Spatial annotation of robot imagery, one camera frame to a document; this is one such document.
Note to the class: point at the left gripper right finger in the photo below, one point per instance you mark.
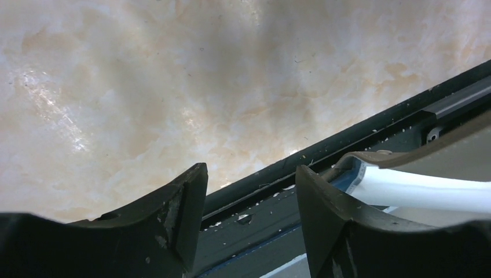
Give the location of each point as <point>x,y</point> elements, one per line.
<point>345,237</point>

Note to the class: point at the grey card holder wallet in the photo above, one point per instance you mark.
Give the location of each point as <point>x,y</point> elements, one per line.
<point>462,154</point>

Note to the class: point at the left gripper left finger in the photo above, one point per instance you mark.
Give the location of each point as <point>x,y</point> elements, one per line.
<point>153,236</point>

